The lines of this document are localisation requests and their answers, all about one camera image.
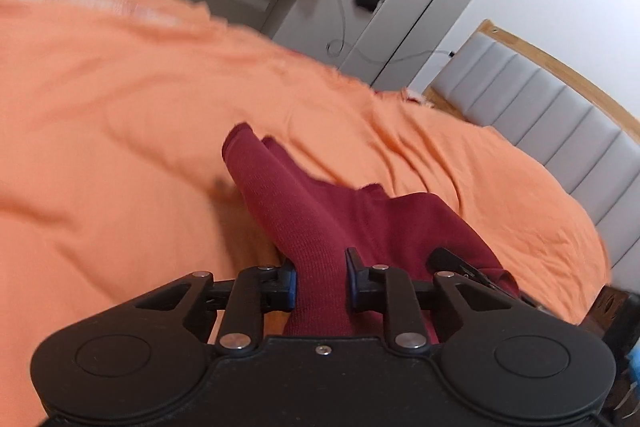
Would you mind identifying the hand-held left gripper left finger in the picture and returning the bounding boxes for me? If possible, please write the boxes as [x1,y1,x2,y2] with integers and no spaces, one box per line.
[134,263,299,354]

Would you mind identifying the grey padded wooden headboard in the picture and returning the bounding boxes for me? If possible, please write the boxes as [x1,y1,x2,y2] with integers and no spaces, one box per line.
[422,19,640,268]

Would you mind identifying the thin cable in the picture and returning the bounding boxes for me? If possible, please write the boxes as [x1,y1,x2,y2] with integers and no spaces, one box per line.
[326,0,455,64]

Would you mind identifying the dark red knit garment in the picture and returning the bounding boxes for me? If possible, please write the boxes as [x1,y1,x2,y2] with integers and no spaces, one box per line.
[221,122,522,344]

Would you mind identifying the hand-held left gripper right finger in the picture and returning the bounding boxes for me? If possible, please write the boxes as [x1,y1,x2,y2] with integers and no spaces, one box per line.
[345,248,521,353]

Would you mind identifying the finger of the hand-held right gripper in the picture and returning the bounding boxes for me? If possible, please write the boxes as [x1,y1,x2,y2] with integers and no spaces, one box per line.
[426,247,502,292]

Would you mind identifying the orange bed sheet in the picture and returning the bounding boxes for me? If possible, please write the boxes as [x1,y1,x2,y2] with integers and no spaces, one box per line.
[0,0,613,427]

